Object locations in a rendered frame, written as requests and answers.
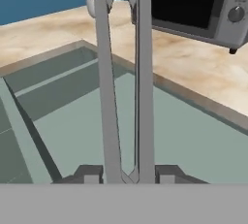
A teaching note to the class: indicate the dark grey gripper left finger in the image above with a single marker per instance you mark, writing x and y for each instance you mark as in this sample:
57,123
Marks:
92,171

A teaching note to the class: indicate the grey-green drawer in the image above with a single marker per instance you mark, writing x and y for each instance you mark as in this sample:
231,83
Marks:
193,147

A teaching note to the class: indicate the silver microwave oven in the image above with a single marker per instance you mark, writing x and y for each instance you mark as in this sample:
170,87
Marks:
223,24

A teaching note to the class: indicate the grey metal tongs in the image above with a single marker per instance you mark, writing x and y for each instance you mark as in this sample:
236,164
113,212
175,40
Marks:
145,105

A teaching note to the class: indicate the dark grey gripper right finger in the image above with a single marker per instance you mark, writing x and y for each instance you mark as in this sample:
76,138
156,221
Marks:
166,171

